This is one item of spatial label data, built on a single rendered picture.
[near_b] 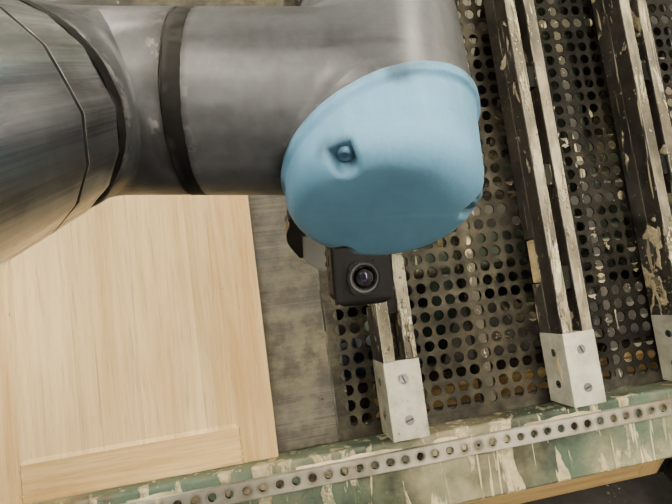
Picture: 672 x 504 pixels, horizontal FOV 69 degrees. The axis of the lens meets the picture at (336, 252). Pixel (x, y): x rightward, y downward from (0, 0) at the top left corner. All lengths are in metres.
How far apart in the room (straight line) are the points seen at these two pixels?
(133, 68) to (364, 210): 0.09
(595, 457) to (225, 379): 0.65
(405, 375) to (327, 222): 0.65
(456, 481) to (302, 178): 0.79
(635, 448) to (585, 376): 0.17
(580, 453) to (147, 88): 0.93
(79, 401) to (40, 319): 0.14
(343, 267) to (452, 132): 0.20
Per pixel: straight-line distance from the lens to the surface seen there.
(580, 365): 0.96
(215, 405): 0.85
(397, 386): 0.82
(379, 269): 0.35
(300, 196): 0.17
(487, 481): 0.93
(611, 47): 1.19
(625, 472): 1.77
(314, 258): 0.47
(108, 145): 0.17
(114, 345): 0.87
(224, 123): 0.18
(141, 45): 0.20
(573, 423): 0.99
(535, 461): 0.97
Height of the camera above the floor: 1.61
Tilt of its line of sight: 33 degrees down
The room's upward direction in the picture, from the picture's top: straight up
